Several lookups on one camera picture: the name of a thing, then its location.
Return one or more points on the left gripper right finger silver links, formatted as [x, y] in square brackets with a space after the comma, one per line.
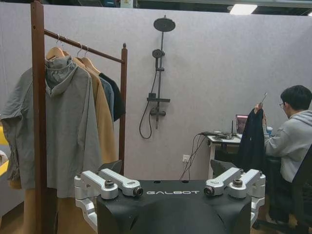
[234, 181]

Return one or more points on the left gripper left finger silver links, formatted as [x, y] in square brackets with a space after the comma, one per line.
[109, 181]

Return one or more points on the black garment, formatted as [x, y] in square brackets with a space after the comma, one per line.
[251, 141]

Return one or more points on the wooden clothes hanger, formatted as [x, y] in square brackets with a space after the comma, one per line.
[87, 62]
[54, 52]
[78, 59]

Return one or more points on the white desk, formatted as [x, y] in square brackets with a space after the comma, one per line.
[211, 151]

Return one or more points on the open laptop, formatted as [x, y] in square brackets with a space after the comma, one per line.
[241, 124]

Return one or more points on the blue and white cup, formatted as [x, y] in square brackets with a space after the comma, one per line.
[269, 131]

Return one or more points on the black office chair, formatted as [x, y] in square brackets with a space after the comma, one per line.
[302, 190]

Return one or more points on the tan long coat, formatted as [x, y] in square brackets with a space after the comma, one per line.
[102, 109]

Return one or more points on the person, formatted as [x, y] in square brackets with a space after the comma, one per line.
[292, 139]

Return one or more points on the grey hooded jacket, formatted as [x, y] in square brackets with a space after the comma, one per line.
[68, 122]

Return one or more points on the black short-sleeved shirt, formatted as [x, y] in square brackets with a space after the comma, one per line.
[118, 97]

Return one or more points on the blue denim shirt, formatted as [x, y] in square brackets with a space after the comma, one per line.
[108, 95]

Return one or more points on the black shower mixer shelf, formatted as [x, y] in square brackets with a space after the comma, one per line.
[158, 100]

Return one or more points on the yellow curved furniture edge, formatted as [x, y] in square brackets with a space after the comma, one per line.
[3, 168]

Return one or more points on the brown wooden clothes rack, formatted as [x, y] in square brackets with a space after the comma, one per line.
[37, 97]

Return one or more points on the black hand shower head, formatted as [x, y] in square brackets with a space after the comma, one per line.
[157, 53]

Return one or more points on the black rain shower with riser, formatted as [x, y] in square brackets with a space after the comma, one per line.
[164, 24]

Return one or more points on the ceiling light panel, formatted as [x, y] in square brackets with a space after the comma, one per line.
[242, 9]

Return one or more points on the white wall socket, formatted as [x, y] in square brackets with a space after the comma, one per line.
[185, 158]

